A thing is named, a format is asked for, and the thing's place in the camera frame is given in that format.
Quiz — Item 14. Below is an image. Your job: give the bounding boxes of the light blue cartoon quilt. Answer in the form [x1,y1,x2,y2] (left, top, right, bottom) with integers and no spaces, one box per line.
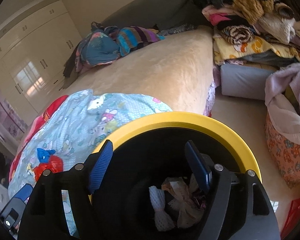
[7,89,173,238]

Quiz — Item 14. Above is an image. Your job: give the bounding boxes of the yellow cartoon blanket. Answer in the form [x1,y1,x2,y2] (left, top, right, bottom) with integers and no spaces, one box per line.
[213,34,300,65]

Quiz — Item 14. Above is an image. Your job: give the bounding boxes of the yellow rimmed black trash bin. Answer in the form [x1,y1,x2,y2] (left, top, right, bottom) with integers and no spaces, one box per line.
[92,112,262,239]

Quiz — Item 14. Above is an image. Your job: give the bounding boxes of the grey headboard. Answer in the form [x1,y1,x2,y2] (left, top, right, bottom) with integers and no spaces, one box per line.
[102,0,210,30]

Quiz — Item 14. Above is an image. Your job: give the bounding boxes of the beige bed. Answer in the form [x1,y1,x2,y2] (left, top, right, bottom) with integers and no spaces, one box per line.
[43,26,213,115]

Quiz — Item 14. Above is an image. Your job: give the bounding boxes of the blue plastic scrap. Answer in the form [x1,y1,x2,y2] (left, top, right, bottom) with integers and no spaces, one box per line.
[37,148,56,163]

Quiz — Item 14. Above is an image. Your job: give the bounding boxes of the blue floral bedding pile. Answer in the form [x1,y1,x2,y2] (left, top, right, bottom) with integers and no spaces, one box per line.
[75,22,120,74]

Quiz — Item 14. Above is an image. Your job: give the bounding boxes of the grey storage box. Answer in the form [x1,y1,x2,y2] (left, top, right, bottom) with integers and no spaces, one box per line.
[220,63,277,101]

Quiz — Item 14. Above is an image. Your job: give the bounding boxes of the pile of clothes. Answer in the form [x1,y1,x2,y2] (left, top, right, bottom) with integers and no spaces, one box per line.
[193,0,300,64]

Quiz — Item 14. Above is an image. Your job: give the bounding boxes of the cream glossy wardrobe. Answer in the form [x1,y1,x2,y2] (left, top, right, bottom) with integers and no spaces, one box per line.
[0,1,81,114]

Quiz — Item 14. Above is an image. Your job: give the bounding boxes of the pink sliding door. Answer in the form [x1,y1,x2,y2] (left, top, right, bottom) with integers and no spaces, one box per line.
[0,90,28,155]

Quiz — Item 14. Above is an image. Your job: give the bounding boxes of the red blanket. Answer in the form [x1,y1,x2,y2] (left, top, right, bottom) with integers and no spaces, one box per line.
[8,95,68,182]

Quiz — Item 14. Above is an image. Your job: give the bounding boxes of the white foam net trash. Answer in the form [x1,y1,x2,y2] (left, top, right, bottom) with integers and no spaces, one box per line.
[149,186,174,231]

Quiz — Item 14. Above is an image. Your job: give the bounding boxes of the white printed wrapper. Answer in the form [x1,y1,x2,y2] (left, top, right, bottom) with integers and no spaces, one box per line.
[26,163,35,177]

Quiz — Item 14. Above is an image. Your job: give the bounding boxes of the orange floral laundry basket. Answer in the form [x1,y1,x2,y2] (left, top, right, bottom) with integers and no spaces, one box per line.
[265,115,300,188]

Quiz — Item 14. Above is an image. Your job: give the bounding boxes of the crumpled paper trash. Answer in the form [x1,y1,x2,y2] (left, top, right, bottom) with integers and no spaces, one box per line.
[161,174,206,228]

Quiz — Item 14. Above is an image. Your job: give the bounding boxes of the red plastic wrapper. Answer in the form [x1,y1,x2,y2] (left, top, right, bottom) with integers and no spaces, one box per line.
[33,155,63,181]

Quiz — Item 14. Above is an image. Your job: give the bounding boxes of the striped colourful blanket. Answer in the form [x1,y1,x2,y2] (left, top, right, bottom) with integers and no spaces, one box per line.
[116,26,165,57]

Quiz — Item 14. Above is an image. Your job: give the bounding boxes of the black bag on floor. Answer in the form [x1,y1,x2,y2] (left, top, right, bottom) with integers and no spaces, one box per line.
[0,152,10,188]

